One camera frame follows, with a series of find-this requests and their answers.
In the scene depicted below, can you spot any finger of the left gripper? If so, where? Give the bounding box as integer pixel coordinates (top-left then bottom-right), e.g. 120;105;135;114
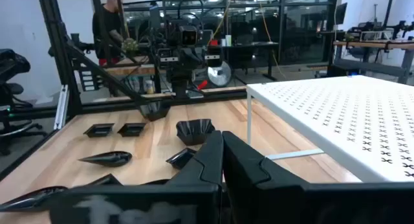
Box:
191;45;224;74
157;48;192;74

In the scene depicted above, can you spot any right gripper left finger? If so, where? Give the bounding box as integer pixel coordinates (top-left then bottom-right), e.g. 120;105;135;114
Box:
48;130;224;224

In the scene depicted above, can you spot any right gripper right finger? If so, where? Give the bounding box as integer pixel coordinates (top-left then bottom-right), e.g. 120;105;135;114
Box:
222;130;414;224

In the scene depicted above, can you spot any small black square plate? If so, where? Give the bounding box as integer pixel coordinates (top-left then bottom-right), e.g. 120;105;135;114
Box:
165;147;197;170
83;122;115;139
72;173;124;188
116;122;147;138

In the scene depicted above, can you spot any black fluted square bowl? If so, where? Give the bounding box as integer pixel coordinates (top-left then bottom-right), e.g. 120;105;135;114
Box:
175;118;216;146
138;99;171;122

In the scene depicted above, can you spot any silver round disc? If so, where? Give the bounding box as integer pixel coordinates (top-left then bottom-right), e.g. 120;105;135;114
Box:
206;60;233;88

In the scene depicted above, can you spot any black desk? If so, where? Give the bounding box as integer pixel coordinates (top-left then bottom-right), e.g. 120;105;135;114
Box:
223;41;281;82

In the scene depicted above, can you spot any small green plant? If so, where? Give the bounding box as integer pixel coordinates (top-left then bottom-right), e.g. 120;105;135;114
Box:
122;38;140;53

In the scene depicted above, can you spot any background wooden table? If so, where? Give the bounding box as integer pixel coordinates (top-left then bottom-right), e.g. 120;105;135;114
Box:
103;55;157;76

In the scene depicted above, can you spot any person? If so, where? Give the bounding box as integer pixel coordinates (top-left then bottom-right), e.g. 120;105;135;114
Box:
92;0;125;66

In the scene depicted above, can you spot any black panel with white labels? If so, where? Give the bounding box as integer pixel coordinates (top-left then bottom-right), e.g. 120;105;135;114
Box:
79;68;96;92

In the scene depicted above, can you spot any white perforated metal shelf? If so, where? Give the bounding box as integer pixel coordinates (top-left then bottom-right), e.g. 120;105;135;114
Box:
245;74;414;183

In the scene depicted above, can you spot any black monitor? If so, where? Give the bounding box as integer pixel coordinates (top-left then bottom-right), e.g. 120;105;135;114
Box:
334;2;349;26

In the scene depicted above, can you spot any black office chair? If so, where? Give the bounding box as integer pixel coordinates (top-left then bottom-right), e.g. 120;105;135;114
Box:
0;48;48;156

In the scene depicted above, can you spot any background wooden workbench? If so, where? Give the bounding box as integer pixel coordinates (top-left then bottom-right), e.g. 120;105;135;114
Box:
332;39;414;85

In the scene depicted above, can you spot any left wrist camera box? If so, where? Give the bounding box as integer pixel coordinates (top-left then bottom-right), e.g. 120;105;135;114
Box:
179;25;199;46

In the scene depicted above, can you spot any silver aluminium bracket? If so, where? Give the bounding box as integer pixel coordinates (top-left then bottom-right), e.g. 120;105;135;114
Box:
53;84;71;131

